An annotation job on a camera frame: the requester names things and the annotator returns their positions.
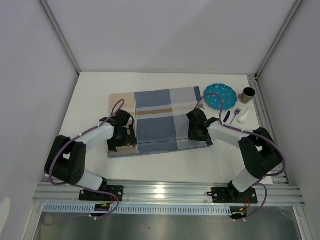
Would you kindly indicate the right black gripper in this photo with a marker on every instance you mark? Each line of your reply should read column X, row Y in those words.
column 192, row 136

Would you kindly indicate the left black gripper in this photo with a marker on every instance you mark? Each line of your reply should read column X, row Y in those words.
column 129, row 139

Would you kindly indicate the blue beige checked cloth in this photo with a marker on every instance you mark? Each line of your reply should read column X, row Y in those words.
column 159, row 120

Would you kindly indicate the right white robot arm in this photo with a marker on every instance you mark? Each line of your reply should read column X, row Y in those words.
column 259, row 152

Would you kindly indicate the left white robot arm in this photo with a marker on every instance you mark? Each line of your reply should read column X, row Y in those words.
column 67, row 158

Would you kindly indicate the purple knife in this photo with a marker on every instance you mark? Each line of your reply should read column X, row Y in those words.
column 227, row 116

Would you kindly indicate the purple teal fork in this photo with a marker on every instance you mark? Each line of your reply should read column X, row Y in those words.
column 236, row 113

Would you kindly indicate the teal dotted plate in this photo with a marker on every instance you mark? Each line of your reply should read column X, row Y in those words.
column 217, row 92

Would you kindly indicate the white ceramic spoon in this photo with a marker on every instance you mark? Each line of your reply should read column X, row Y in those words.
column 244, row 117

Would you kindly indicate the brown mug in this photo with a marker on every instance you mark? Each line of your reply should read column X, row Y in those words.
column 247, row 95

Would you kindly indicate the aluminium mounting rail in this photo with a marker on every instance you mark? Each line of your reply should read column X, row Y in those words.
column 167, row 193

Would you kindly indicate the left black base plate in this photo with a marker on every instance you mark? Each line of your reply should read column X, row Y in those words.
column 116, row 190

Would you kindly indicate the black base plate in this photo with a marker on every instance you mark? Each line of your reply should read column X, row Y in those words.
column 116, row 190
column 223, row 195

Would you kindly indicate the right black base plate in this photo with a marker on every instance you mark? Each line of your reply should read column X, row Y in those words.
column 223, row 195

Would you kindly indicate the white slotted cable duct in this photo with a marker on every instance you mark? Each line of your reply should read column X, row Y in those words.
column 91, row 208

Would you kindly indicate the left aluminium frame post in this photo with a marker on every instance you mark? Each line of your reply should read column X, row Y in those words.
column 45, row 7

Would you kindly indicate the aluminium frame post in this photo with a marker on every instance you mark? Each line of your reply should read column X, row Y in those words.
column 45, row 7
column 293, row 12

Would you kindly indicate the right aluminium frame post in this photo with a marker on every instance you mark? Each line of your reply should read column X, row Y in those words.
column 293, row 12

